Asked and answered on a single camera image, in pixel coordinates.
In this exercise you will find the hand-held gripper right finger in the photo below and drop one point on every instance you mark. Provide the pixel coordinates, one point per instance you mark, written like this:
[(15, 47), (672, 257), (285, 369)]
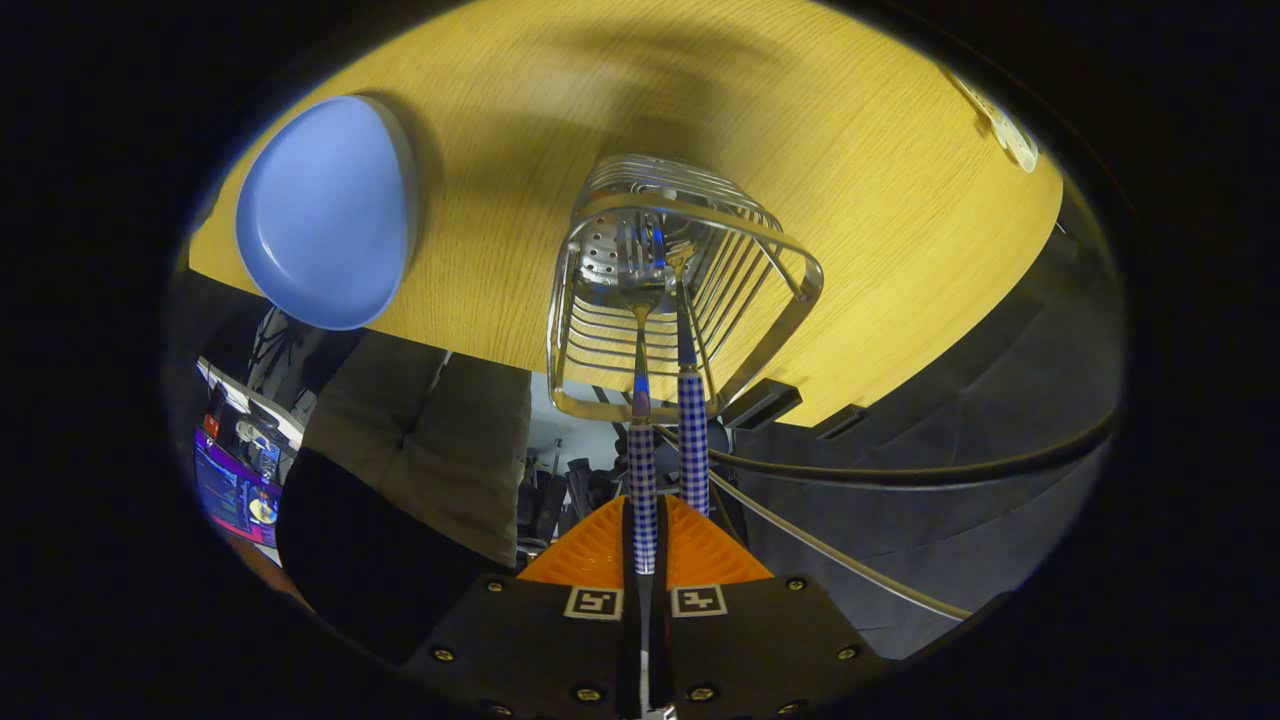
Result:
[(665, 650)]

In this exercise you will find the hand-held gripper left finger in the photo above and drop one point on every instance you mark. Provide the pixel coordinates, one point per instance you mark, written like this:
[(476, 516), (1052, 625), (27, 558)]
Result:
[(628, 650)]

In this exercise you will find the person's black clothing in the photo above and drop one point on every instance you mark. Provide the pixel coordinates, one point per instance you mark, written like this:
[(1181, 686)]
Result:
[(370, 560)]

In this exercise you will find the person's grey trousers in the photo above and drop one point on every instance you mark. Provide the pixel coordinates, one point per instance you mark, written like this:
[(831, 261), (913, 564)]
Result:
[(430, 450)]

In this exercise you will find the purple lit screen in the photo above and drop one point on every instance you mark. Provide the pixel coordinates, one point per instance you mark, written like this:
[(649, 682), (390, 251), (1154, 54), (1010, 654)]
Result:
[(235, 490)]

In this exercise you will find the white shelf with clutter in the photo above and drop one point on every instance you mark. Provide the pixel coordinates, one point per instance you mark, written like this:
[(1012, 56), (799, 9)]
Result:
[(255, 400)]

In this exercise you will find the blue round plate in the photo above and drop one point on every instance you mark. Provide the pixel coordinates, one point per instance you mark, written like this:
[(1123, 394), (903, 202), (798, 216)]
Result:
[(320, 220)]

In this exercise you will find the white divided grain dish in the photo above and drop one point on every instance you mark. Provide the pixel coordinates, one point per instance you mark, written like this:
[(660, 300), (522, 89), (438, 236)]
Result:
[(1005, 125)]

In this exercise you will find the black table bracket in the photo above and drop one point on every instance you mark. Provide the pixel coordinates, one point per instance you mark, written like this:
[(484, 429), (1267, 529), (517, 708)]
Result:
[(762, 403), (842, 422)]

